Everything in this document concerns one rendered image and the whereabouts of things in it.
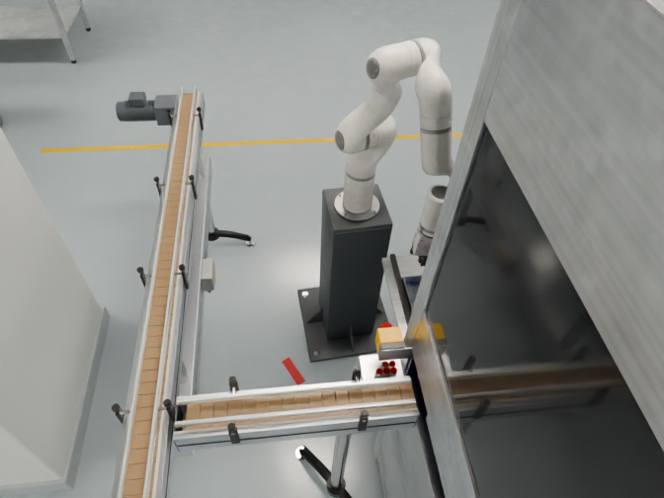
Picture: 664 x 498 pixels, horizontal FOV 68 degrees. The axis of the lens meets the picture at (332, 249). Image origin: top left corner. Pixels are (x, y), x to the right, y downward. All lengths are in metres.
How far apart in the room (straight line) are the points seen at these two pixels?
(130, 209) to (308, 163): 1.25
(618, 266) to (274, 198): 2.89
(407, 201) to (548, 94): 2.72
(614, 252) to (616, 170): 0.09
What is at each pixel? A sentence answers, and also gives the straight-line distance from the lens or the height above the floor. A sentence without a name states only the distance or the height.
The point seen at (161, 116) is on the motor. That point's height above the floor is 0.89.
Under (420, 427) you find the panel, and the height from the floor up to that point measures 0.88.
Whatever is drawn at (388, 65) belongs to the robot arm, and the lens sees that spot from 1.46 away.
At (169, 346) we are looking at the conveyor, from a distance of 1.62.
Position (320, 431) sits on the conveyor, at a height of 0.89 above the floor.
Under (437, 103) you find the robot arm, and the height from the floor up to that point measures 1.56.
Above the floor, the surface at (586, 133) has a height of 1.95.
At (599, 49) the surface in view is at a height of 2.03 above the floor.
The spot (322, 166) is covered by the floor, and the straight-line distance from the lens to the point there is 3.61.
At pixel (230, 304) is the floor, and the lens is 2.81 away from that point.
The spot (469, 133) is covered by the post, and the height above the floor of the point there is 1.75.
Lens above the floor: 2.29
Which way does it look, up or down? 49 degrees down
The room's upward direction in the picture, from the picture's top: 3 degrees clockwise
